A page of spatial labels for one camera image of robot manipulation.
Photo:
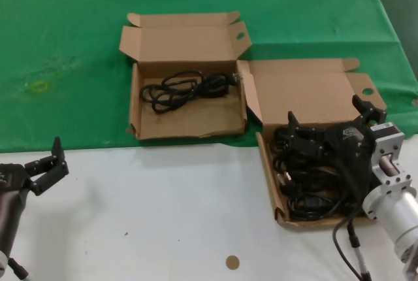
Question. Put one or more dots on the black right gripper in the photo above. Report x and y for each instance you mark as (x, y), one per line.
(351, 150)

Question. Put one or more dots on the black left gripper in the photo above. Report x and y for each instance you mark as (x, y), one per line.
(11, 202)

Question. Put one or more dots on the cardboard box with intact rim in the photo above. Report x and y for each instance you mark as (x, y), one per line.
(303, 94)

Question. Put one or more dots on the cardboard box with torn rim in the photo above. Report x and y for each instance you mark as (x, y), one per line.
(189, 124)

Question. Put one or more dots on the green table cloth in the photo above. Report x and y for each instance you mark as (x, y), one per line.
(65, 32)

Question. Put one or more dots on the brown cardboard disc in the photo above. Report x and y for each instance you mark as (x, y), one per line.
(232, 262)

